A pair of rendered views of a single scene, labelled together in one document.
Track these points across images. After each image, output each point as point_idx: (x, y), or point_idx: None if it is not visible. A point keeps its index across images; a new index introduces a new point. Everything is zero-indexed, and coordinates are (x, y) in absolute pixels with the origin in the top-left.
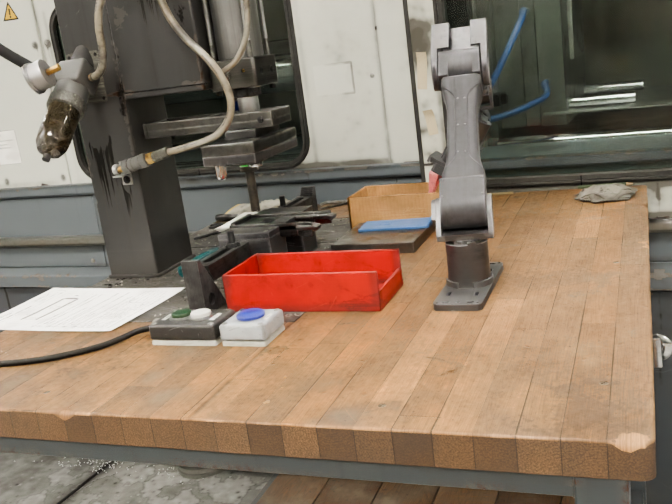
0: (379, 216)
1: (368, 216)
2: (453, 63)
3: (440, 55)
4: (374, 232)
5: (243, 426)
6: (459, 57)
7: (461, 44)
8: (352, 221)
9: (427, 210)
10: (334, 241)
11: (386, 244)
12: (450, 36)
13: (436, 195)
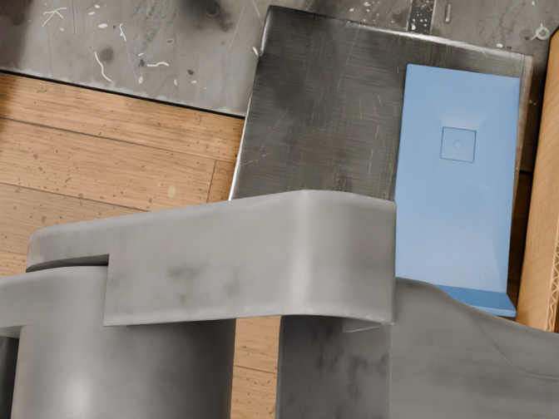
0: (551, 114)
1: (556, 78)
2: (18, 361)
3: (59, 282)
4: (382, 117)
5: None
6: (25, 396)
7: (319, 405)
8: (558, 31)
9: (535, 273)
10: (430, 2)
11: (234, 167)
12: (349, 329)
13: (545, 299)
